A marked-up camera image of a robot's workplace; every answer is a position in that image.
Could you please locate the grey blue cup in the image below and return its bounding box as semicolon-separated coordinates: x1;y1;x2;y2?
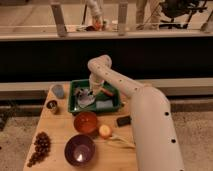
51;84;64;99

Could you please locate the grey sponge cloth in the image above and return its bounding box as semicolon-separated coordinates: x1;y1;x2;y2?
76;88;95;108

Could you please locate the purple bowl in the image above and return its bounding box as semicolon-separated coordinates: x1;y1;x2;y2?
64;134;96;167

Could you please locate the black rectangular block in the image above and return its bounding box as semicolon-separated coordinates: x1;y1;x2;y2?
116;116;131;127

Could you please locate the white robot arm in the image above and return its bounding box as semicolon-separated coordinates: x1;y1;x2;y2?
87;55;185;171

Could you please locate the small metal cup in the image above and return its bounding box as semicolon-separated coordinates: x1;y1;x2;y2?
46;100;59;114

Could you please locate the black office chair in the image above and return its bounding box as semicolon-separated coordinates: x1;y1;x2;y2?
159;0;207;29

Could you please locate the orange bowl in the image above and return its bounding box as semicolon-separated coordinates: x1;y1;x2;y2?
73;111;98;134

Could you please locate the red sausage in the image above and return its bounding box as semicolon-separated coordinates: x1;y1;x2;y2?
101;87;115;97

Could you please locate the green plastic tray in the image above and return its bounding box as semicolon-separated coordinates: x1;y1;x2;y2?
68;79;121;115

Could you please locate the red yellow apple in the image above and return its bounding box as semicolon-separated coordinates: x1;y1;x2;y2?
99;124;112;139

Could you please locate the yellow banana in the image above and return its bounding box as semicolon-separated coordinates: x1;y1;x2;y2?
107;134;135;149

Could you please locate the bunch of dark grapes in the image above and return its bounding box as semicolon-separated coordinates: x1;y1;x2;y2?
27;132;51;167

